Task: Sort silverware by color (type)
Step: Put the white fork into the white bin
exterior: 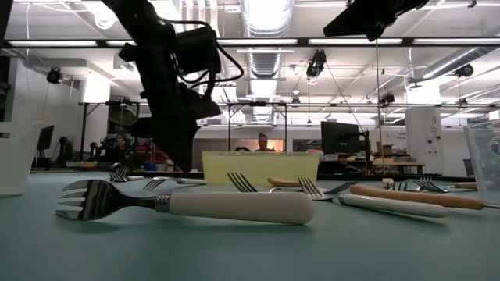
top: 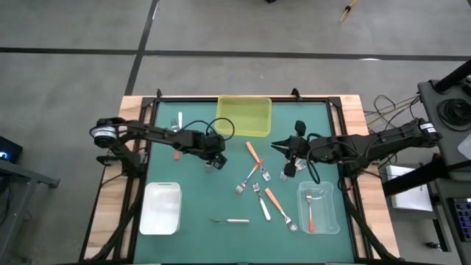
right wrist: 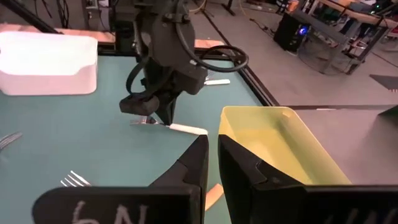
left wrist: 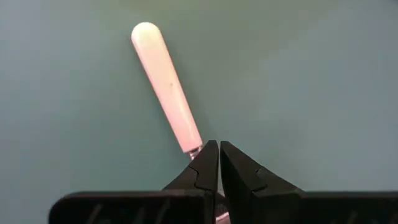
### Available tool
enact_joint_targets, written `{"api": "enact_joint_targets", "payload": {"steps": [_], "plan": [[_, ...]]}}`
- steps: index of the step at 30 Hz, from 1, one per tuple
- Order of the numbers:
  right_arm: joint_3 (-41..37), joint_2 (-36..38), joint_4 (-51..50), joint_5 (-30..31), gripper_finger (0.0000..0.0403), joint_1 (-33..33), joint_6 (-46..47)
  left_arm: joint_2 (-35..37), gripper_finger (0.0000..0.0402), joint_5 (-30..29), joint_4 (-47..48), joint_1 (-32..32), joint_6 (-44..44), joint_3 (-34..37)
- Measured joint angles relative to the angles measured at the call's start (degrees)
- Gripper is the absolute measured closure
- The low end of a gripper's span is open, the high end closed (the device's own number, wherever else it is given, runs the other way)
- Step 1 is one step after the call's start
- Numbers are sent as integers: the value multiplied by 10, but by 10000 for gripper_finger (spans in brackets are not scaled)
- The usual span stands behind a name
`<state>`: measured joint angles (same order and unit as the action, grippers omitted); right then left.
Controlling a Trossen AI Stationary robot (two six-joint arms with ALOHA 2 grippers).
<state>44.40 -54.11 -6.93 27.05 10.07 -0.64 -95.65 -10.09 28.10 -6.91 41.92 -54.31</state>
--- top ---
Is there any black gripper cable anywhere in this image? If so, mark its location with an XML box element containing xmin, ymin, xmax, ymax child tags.
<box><xmin>307</xmin><ymin>132</ymin><xmax>322</xmax><ymax>185</ymax></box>
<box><xmin>182</xmin><ymin>117</ymin><xmax>236</xmax><ymax>143</ymax></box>

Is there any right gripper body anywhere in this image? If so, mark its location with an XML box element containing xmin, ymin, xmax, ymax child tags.
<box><xmin>283</xmin><ymin>120</ymin><xmax>314</xmax><ymax>178</ymax></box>

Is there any grey equipment cart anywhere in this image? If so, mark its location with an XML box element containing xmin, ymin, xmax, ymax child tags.
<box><xmin>417</xmin><ymin>79</ymin><xmax>471</xmax><ymax>181</ymax></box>

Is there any white plastic bin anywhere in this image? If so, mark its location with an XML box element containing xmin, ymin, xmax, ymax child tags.
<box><xmin>139</xmin><ymin>181</ymin><xmax>183</xmax><ymax>236</ymax></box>

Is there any black diagonal beam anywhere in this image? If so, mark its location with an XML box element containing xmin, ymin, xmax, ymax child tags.
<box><xmin>381</xmin><ymin>153</ymin><xmax>448</xmax><ymax>198</ymax></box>

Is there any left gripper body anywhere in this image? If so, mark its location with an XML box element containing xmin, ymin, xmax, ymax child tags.
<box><xmin>198</xmin><ymin>131</ymin><xmax>228</xmax><ymax>171</ymax></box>

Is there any yellow translucent plastic bin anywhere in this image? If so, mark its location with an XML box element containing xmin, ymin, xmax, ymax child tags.
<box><xmin>214</xmin><ymin>94</ymin><xmax>273</xmax><ymax>138</ymax></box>

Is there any grey side desk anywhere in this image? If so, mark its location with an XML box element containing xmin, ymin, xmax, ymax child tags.
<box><xmin>0</xmin><ymin>158</ymin><xmax>60</xmax><ymax>258</ymax></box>

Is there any black pole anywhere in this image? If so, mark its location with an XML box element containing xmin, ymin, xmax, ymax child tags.
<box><xmin>433</xmin><ymin>58</ymin><xmax>471</xmax><ymax>93</ymax></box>

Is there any black monitor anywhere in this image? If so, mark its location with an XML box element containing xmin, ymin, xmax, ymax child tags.
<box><xmin>0</xmin><ymin>135</ymin><xmax>24</xmax><ymax>165</ymax></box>

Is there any yellow hanging cable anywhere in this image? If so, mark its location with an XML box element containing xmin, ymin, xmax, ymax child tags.
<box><xmin>339</xmin><ymin>0</ymin><xmax>360</xmax><ymax>24</ymax></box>

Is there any clear plastic bin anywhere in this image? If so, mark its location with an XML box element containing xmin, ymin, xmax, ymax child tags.
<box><xmin>297</xmin><ymin>180</ymin><xmax>341</xmax><ymax>235</ymax></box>

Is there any white box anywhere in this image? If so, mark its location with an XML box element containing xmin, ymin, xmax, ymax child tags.
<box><xmin>385</xmin><ymin>164</ymin><xmax>434</xmax><ymax>213</ymax></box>

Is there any teal table mat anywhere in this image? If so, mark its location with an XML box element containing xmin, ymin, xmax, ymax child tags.
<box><xmin>132</xmin><ymin>101</ymin><xmax>356</xmax><ymax>264</ymax></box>

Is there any white sheet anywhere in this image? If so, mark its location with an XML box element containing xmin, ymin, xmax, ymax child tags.
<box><xmin>457</xmin><ymin>133</ymin><xmax>471</xmax><ymax>161</ymax></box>

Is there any black floor cable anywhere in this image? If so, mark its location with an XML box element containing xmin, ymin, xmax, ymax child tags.
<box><xmin>364</xmin><ymin>94</ymin><xmax>422</xmax><ymax>128</ymax></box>

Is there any black keypad with coloured keys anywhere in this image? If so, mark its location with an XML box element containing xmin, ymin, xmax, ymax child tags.
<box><xmin>446</xmin><ymin>197</ymin><xmax>471</xmax><ymax>240</ymax></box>

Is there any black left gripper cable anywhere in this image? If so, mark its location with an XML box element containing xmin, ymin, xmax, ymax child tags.
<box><xmin>182</xmin><ymin>117</ymin><xmax>236</xmax><ymax>143</ymax></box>

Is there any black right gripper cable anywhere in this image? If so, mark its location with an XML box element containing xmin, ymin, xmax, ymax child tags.
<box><xmin>307</xmin><ymin>132</ymin><xmax>322</xmax><ymax>185</ymax></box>

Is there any red-orange handled fork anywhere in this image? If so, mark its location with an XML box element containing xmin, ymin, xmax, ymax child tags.
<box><xmin>235</xmin><ymin>158</ymin><xmax>265</xmax><ymax>194</ymax></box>
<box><xmin>170</xmin><ymin>118</ymin><xmax>180</xmax><ymax>161</ymax></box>
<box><xmin>305</xmin><ymin>189</ymin><xmax>315</xmax><ymax>234</ymax></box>

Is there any black cable coil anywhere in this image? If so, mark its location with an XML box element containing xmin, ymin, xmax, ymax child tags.
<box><xmin>436</xmin><ymin>98</ymin><xmax>471</xmax><ymax>133</ymax></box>

